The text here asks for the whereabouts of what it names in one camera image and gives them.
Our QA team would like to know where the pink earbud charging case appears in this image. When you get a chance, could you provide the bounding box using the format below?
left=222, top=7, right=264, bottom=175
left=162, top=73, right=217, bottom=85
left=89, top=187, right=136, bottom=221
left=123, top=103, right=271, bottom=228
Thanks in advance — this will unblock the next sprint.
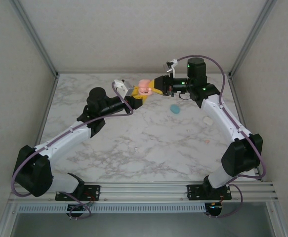
left=137, top=79, right=154, bottom=95

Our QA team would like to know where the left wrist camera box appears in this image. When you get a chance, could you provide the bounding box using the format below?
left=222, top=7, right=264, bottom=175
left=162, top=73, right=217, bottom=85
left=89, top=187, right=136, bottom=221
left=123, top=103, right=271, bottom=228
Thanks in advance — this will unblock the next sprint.
left=112, top=79, right=135, bottom=96

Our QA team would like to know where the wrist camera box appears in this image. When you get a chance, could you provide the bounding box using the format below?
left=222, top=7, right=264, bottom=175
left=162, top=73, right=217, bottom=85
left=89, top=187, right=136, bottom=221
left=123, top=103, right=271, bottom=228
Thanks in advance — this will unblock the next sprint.
left=162, top=58, right=179, bottom=79
left=112, top=79, right=135, bottom=96

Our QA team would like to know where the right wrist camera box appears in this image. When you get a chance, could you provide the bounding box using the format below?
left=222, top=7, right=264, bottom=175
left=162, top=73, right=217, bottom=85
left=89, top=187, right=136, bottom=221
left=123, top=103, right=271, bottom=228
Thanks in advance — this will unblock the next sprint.
left=162, top=58, right=179, bottom=79

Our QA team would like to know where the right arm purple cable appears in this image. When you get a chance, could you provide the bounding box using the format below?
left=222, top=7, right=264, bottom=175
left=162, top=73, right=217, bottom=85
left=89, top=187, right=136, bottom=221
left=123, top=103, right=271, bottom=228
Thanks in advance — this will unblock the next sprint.
left=177, top=55, right=267, bottom=219

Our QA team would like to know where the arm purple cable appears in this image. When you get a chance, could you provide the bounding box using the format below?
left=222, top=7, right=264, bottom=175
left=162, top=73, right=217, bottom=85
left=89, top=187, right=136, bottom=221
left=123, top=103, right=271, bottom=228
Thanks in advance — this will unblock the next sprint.
left=177, top=55, right=267, bottom=219
left=11, top=81, right=134, bottom=220

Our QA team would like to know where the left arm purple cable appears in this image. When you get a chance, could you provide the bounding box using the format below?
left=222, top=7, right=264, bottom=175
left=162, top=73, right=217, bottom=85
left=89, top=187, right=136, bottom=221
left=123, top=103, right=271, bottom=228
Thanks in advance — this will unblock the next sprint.
left=11, top=81, right=134, bottom=220

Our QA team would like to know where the aluminium table side rail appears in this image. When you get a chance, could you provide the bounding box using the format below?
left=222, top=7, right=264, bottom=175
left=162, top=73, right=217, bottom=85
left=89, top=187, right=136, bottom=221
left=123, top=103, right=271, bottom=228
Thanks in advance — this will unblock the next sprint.
left=227, top=74, right=262, bottom=181
left=36, top=74, right=60, bottom=146

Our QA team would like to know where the aluminium upright frame profile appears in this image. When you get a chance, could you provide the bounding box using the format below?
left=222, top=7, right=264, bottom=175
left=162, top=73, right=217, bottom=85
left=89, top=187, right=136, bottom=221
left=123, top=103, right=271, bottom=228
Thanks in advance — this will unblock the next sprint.
left=228, top=0, right=279, bottom=78
left=10, top=0, right=60, bottom=78

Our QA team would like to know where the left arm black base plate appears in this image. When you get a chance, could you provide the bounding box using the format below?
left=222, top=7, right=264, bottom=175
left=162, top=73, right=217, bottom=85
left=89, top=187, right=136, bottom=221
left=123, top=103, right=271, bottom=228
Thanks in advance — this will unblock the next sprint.
left=54, top=184, right=102, bottom=201

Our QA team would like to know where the aluminium mounting rail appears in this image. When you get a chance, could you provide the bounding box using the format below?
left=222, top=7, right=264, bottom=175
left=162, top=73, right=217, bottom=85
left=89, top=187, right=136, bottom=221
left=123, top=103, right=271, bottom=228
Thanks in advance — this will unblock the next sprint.
left=9, top=181, right=278, bottom=204

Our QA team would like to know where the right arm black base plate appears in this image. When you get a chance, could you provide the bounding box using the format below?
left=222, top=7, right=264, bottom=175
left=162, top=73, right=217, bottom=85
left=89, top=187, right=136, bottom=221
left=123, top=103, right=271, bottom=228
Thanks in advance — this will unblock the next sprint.
left=187, top=184, right=233, bottom=200

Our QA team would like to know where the grey slotted cable duct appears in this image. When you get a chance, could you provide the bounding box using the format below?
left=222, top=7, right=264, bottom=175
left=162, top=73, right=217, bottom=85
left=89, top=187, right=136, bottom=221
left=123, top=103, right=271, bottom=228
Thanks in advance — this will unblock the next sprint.
left=17, top=203, right=206, bottom=213

